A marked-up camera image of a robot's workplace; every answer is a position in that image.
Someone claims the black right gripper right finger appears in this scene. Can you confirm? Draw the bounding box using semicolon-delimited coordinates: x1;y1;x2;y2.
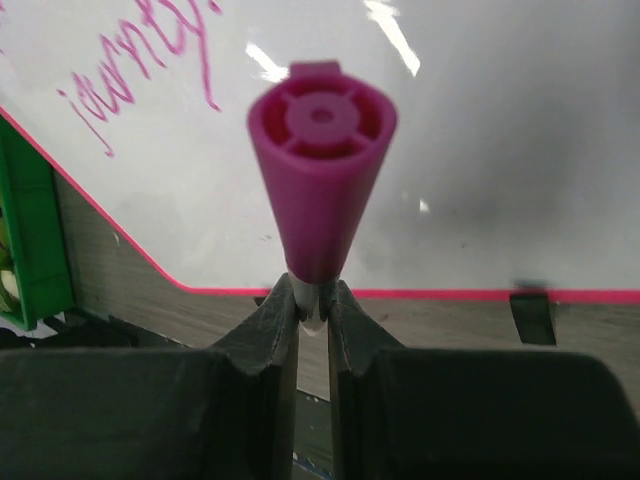
328;282;639;479

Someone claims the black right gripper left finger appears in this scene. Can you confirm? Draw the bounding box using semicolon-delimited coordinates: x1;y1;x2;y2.
1;276;298;479

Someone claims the pink framed whiteboard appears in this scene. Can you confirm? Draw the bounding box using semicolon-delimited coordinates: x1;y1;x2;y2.
1;1;639;303

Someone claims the purple capped marker pen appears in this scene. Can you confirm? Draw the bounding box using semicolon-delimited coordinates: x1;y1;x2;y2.
247;61;398;331

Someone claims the green plastic tray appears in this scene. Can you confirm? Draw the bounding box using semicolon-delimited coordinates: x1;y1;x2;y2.
1;119;74;330

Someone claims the metal whiteboard stand wire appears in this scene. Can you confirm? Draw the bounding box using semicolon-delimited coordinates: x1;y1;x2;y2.
508;279;558;346

